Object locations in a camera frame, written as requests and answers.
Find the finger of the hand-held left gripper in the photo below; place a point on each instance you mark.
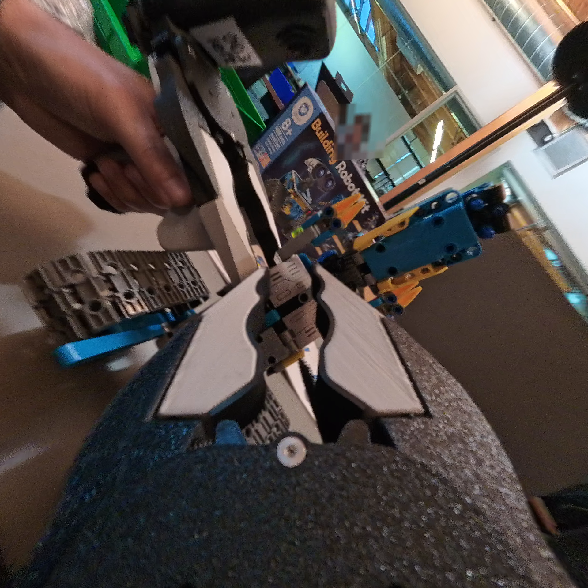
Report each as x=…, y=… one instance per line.
x=265, y=209
x=223, y=183

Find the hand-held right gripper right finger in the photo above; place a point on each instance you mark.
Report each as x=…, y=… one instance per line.
x=367, y=358

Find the person's left hand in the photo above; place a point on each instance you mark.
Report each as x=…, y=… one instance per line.
x=82, y=105

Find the green plastic bin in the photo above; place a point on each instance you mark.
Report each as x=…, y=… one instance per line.
x=110, y=32

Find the dark blue robot kit box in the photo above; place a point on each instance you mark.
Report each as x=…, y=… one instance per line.
x=294, y=151

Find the blue grey block toy robot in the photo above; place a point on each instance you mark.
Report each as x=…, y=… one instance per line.
x=115, y=294

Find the black pole stand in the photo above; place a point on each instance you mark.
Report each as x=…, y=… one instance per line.
x=574, y=69

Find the silver air duct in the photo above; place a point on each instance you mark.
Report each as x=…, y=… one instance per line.
x=528, y=27

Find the grey desk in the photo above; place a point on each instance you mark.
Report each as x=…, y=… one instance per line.
x=41, y=413

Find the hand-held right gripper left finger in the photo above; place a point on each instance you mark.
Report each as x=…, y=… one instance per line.
x=216, y=358

